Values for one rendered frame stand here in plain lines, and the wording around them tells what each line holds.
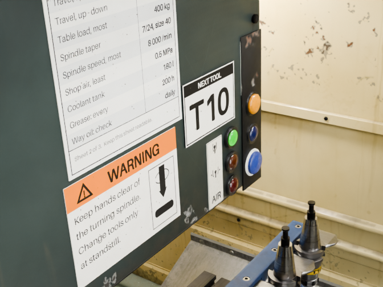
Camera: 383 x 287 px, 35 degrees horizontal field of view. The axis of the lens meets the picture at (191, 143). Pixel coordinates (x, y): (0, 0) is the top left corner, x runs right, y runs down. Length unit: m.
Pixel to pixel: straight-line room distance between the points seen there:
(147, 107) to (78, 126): 0.09
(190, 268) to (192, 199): 1.24
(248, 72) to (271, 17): 0.81
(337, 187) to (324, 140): 0.13
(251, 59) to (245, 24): 0.04
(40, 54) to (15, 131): 0.06
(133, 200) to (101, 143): 0.08
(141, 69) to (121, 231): 0.16
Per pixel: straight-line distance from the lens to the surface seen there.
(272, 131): 1.63
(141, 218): 0.61
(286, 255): 1.16
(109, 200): 0.57
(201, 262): 1.91
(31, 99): 0.48
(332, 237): 1.33
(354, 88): 1.48
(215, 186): 0.71
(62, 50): 0.49
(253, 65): 0.73
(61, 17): 0.49
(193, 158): 0.66
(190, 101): 0.63
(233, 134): 0.71
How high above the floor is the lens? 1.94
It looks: 25 degrees down
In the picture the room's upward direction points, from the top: 3 degrees counter-clockwise
